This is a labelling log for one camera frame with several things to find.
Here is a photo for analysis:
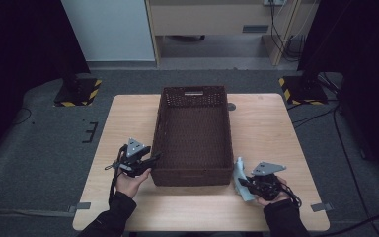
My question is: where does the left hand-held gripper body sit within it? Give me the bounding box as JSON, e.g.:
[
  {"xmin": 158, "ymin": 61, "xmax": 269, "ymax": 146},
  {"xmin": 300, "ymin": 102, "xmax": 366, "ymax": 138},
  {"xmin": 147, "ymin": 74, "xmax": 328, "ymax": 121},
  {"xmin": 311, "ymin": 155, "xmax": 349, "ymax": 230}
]
[{"xmin": 112, "ymin": 137, "xmax": 152, "ymax": 179}]

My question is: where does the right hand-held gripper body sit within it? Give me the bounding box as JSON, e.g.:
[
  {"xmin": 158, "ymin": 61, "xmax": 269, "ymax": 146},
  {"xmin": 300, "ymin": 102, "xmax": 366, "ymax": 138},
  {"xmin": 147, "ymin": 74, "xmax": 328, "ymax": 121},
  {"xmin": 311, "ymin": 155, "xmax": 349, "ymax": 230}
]
[{"xmin": 250, "ymin": 160, "xmax": 287, "ymax": 201}]

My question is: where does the light blue cloth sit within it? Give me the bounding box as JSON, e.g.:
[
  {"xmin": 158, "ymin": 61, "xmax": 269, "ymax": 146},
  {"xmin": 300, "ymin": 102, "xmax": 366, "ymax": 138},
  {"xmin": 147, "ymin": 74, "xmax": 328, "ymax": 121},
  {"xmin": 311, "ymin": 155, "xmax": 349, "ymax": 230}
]
[{"xmin": 232, "ymin": 156, "xmax": 256, "ymax": 202}]

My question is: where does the brown wicker basket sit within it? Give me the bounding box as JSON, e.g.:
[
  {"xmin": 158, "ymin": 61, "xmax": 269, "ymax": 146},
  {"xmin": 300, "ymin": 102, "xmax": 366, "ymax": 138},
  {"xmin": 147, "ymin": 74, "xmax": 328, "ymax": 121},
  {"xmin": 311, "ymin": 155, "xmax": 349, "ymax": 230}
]
[{"xmin": 150, "ymin": 85, "xmax": 235, "ymax": 188}]

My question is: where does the person's right hand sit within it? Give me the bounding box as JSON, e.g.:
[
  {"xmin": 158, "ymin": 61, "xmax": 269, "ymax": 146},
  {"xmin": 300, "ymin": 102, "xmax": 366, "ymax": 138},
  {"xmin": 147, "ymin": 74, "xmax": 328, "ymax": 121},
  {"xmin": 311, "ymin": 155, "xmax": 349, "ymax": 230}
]
[{"xmin": 255, "ymin": 176, "xmax": 297, "ymax": 207}]

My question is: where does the person's left hand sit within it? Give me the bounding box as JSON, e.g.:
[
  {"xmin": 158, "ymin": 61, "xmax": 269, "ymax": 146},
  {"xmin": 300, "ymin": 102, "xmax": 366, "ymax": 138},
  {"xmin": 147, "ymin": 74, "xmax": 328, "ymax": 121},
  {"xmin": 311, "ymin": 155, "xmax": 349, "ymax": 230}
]
[{"xmin": 115, "ymin": 167, "xmax": 153, "ymax": 199}]

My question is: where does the striped black stand base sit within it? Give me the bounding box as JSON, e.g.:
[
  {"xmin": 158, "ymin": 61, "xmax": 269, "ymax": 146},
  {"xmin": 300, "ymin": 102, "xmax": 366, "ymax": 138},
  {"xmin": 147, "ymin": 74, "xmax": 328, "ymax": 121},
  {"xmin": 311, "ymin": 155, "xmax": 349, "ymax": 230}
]
[
  {"xmin": 52, "ymin": 77, "xmax": 103, "ymax": 108},
  {"xmin": 277, "ymin": 74, "xmax": 330, "ymax": 107}
]

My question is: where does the white panel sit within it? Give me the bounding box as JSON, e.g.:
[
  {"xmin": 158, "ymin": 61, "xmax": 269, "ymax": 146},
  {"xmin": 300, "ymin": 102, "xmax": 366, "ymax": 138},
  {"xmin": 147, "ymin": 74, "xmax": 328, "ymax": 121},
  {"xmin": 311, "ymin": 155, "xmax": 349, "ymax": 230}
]
[{"xmin": 60, "ymin": 0, "xmax": 156, "ymax": 63}]

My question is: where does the grey vent label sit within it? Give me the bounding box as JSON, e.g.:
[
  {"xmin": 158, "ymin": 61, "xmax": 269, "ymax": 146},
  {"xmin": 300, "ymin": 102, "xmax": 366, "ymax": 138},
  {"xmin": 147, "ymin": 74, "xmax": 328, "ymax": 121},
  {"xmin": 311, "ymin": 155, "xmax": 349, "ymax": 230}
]
[{"xmin": 242, "ymin": 24, "xmax": 270, "ymax": 34}]

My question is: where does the black curtain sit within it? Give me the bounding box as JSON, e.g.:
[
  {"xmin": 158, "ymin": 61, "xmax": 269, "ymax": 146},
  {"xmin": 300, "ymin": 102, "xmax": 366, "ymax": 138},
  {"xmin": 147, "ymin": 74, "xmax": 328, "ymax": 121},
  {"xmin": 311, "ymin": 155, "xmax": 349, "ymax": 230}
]
[
  {"xmin": 0, "ymin": 0, "xmax": 92, "ymax": 166},
  {"xmin": 297, "ymin": 0, "xmax": 379, "ymax": 186}
]

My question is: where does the right hand-held gripper cable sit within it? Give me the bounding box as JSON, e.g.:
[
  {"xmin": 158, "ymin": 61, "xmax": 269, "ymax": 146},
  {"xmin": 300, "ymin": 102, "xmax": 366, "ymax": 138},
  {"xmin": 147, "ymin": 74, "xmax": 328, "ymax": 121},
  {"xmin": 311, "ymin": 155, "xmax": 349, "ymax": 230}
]
[{"xmin": 277, "ymin": 181, "xmax": 302, "ymax": 209}]

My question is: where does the hand-held gripper cable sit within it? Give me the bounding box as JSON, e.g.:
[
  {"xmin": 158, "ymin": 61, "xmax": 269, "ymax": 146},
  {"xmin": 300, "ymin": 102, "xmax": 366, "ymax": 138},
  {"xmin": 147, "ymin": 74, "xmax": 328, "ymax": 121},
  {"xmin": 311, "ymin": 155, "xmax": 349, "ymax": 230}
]
[
  {"xmin": 104, "ymin": 144, "xmax": 128, "ymax": 205},
  {"xmin": 277, "ymin": 181, "xmax": 302, "ymax": 209}
]

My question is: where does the left hand-held gripper cable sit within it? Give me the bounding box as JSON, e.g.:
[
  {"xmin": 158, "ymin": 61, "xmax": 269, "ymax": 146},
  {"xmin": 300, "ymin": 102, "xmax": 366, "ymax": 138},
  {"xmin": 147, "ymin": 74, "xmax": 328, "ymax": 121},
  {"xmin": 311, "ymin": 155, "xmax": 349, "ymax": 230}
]
[{"xmin": 104, "ymin": 144, "xmax": 128, "ymax": 205}]

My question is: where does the black floor cable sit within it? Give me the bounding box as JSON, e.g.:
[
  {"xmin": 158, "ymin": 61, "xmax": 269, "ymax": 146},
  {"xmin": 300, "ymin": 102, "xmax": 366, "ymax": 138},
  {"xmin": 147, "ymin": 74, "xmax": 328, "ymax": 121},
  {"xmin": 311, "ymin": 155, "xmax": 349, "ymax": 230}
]
[
  {"xmin": 333, "ymin": 105, "xmax": 376, "ymax": 225},
  {"xmin": 11, "ymin": 107, "xmax": 33, "ymax": 126},
  {"xmin": 290, "ymin": 105, "xmax": 340, "ymax": 129},
  {"xmin": 325, "ymin": 211, "xmax": 379, "ymax": 237}
]

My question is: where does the black cable bundle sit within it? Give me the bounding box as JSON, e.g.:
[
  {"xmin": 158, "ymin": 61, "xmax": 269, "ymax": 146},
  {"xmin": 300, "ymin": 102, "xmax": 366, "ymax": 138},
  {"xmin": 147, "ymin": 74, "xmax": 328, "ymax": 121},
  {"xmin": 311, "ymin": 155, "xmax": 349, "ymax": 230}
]
[{"xmin": 268, "ymin": 0, "xmax": 308, "ymax": 63}]

